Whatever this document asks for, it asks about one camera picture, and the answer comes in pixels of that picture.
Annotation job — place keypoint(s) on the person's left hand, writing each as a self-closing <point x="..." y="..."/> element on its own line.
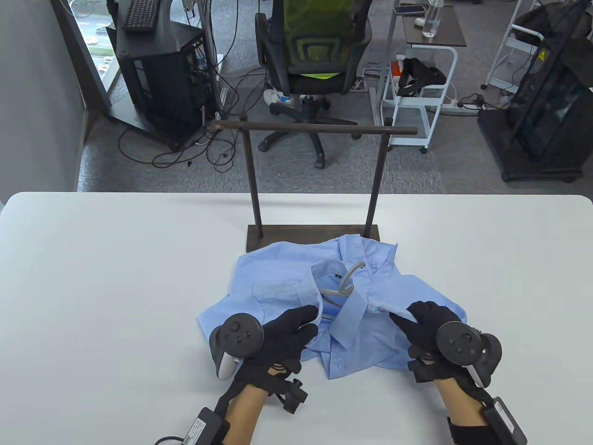
<point x="282" y="338"/>

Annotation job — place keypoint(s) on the person's right hand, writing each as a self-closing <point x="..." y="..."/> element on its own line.
<point x="421" y="324"/>

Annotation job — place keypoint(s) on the light blue long-sleeve shirt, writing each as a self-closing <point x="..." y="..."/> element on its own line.
<point x="278" y="282"/>

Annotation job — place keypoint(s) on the grey plastic hanger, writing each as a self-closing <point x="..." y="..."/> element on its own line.
<point x="345" y="278"/>

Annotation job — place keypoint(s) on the person's right forearm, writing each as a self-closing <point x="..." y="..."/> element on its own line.
<point x="461" y="403"/>

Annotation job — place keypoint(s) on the person's left forearm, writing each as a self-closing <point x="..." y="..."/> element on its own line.
<point x="245" y="412"/>

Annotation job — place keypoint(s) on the black left hand controller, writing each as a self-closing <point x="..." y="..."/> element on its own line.
<point x="236" y="333"/>

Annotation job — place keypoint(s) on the black hand controller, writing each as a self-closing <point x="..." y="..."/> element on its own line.
<point x="236" y="333"/>
<point x="463" y="345"/>

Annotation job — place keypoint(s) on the black right hand controller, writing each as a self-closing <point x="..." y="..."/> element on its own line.
<point x="463" y="345"/>

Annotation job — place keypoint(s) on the dark wooden clothes rack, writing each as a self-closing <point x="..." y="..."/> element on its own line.
<point x="278" y="234"/>

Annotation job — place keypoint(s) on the black left wrist sensor box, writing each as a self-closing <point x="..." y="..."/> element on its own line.
<point x="204" y="429"/>

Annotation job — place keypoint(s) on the black wrist sensor box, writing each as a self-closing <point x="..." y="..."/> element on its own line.
<point x="507" y="422"/>
<point x="204" y="429"/>

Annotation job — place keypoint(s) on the black right wrist sensor box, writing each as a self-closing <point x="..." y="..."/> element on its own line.
<point x="507" y="422"/>

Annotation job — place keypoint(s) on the white power strip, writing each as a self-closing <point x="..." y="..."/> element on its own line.
<point x="463" y="110"/>

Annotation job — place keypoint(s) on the white rolling cart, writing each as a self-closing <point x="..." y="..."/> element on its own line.
<point x="407" y="103"/>

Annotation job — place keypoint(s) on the white shoe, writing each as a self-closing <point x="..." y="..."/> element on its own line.
<point x="275" y="96"/>

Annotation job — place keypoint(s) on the black cage cabinet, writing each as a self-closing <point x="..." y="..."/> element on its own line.
<point x="546" y="116"/>

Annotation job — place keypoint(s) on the orange white device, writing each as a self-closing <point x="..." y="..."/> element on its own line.
<point x="396" y="68"/>

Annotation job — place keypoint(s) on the black green mesh office chair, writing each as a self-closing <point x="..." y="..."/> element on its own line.
<point x="319" y="83"/>

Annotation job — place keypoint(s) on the black computer workstation cart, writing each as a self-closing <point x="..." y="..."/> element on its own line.
<point x="162" y="79"/>

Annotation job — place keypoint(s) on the brown side table top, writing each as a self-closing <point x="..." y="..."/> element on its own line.
<point x="449" y="32"/>

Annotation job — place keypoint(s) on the white step rack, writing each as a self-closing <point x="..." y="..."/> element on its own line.
<point x="509" y="44"/>

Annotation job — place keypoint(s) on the clear water bottle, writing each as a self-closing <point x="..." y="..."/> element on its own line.
<point x="432" y="21"/>

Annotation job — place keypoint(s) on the smartphone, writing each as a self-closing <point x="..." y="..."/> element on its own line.
<point x="410" y="8"/>

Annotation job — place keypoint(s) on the black bag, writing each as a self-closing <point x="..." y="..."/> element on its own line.
<point x="537" y="18"/>

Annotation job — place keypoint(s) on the black keyboard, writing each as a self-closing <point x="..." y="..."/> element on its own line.
<point x="139" y="14"/>

